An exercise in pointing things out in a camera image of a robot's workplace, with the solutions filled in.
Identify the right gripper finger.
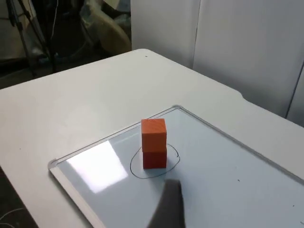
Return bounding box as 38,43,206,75
145,178,186,228

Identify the orange cube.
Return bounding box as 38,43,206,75
140,118,167,153

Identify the red cube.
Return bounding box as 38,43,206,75
142,145,168,170

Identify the beige chair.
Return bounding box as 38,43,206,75
80,7,133,58

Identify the black tripod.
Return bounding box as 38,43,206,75
6,0,59,78

